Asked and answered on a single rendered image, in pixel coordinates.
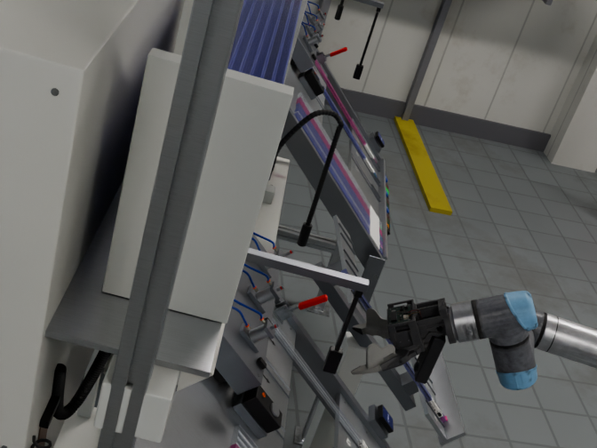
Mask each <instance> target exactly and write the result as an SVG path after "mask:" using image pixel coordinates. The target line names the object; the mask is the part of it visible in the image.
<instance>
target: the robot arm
mask: <svg viewBox="0 0 597 448"><path fill-rule="evenodd" d="M403 303H407V305H403V306H399V307H394V305H398V304H403ZM387 306H388V309H387V319H384V318H382V317H381V316H380V315H379V314H378V312H377V311H376V310H375V309H373V308H368V309H367V311H366V324H358V325H354V326H353V327H352V328H353V330H355V331H356V332H359V333H360V334H361V335H363V334H369V335H371V336H374V335H378V336H380V337H382V338H383V339H389V338H390V341H391V342H393V345H392V344H389V345H387V346H385V347H383V348H381V347H380V346H379V345H377V344H376V343H372V344H370V345H369V346H368V347H367V349H366V364H365V365H360V366H359V367H357V368H355V369H353V370H352V371H351V373H352V374H353V375H356V374H366V373H374V372H381V371H387V370H390V369H393V368H395V367H398V366H401V365H403V364H405V363H407V362H408V361H409V360H411V358H412V357H414V356H417V355H419V356H418V360H417V362H416V363H415V364H414V373H415V381H416V382H420V383H423V384H426V383H427V381H428V379H429V377H430V375H431V373H432V371H433V368H434V366H435V364H436V362H437V360H438V357H439V355H440V354H441V352H442V349H443V346H444V344H445V342H446V338H445V336H447V337H448V340H449V343H450V344H453V343H457V341H458V342H459V343H462V342H468V341H472V340H481V339H487V338H489V340H490V347H491V351H492V355H493V358H494V362H495V366H496V373H497V376H498V378H499V382H500V384H501V385H502V386H503V387H504V388H507V389H511V390H519V389H525V388H529V387H531V386H532V385H533V384H534V383H535V382H536V381H537V365H536V362H535V357H534V348H537V349H540V350H543V351H545V352H548V353H551V354H554V355H557V356H561V357H564V358H567V359H569V360H571V361H574V362H577V363H580V364H584V365H587V366H590V367H592V368H595V369H597V330H596V329H594V328H591V327H588V326H585V325H582V324H578V323H575V322H571V321H569V320H566V319H563V318H560V317H558V316H553V315H550V314H547V313H545V312H542V311H539V310H536V309H535V307H534V303H533V299H532V297H531V294H530V293H529V292H527V291H517V292H505V293H504V294H499V295H495V296H490V297H486V298H481V299H477V300H472V301H470V300H467V301H462V302H458V303H453V304H451V305H450V307H449V306H447V305H446V301H445V298H442V299H438V300H429V301H425V302H420V303H416V304H415V302H414V299H412V300H404V301H399V302H395V303H390V304H387Z"/></svg>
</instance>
